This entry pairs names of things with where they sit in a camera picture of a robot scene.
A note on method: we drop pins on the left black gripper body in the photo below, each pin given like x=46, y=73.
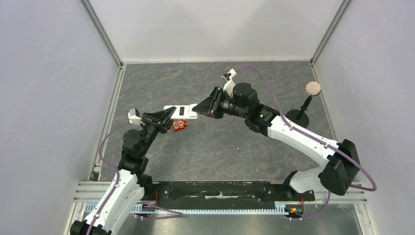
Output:
x=154, y=123

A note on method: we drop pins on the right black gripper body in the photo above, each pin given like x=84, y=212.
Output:
x=218, y=104

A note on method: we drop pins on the white remote control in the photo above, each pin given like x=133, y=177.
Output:
x=183, y=111

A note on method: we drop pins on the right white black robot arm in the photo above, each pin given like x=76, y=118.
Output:
x=337, y=160

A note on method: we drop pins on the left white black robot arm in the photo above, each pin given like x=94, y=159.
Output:
x=130, y=185

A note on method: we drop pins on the red battery pack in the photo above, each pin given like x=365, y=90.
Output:
x=179, y=124

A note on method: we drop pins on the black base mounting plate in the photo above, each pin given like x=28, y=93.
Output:
x=222, y=195

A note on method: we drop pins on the black stand with pink disc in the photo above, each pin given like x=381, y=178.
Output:
x=299, y=117

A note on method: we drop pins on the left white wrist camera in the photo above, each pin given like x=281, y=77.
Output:
x=134, y=117

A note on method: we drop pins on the white slotted cable duct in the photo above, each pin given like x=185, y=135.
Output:
x=278, y=209

